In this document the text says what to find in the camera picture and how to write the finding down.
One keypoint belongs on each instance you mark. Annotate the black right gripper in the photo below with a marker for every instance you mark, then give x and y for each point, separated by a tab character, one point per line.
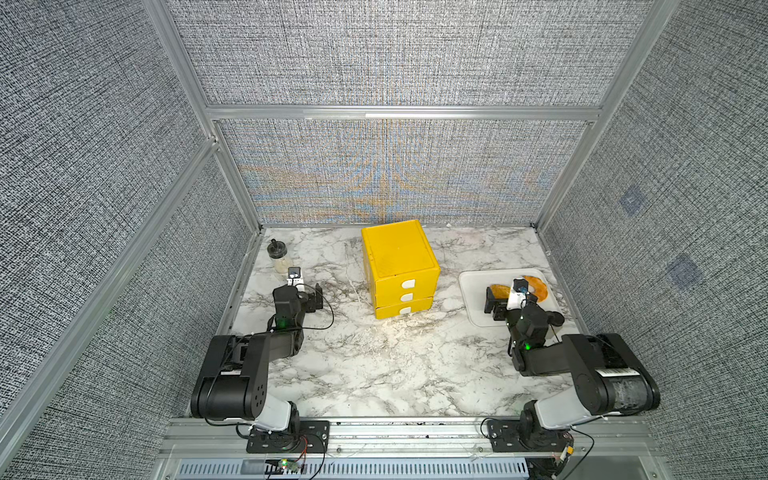
501	306

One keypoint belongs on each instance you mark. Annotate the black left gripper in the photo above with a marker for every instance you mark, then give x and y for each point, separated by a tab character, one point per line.
310	304

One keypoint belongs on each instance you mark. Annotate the yellow plastic drawer cabinet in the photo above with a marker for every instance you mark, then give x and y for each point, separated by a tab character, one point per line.
400	267

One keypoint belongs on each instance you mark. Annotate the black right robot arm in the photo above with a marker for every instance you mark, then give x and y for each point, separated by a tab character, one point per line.
608	379

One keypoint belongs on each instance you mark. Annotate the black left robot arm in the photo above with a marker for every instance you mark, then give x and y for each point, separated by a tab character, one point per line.
232	383

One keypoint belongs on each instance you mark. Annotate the crumb-coated oval bread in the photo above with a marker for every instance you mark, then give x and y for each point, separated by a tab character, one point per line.
498	293

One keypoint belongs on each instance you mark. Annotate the white plastic tray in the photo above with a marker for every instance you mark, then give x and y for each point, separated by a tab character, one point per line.
473	286

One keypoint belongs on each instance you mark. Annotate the glass jar black lid right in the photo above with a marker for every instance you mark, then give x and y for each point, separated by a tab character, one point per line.
555	319

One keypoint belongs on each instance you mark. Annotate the glass jar black lid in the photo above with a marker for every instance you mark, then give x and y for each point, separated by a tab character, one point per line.
555	319
278	252

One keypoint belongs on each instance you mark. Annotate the glass jar black lid left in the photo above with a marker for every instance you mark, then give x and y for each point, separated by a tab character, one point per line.
278	252

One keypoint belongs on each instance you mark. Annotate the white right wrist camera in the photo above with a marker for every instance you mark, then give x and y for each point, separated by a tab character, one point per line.
518	293

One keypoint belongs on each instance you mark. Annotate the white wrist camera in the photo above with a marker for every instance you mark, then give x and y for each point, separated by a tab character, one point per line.
295	277
518	293

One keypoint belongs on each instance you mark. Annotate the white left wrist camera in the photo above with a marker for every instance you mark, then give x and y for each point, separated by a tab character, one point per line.
295	277

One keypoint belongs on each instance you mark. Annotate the glazed twisted ring bread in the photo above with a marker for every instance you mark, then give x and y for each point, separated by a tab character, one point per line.
537	287

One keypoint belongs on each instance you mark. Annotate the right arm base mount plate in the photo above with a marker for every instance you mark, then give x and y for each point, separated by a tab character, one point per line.
514	436

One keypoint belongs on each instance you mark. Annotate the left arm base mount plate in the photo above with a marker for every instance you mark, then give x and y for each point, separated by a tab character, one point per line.
310	436

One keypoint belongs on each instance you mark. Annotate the aluminium front rail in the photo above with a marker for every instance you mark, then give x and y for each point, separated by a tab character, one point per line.
357	437

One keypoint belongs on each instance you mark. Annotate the white slotted cable duct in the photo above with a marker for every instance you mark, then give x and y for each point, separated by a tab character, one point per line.
355	468

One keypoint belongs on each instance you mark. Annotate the aluminium enclosure frame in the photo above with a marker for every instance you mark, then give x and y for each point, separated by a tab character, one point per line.
25	411

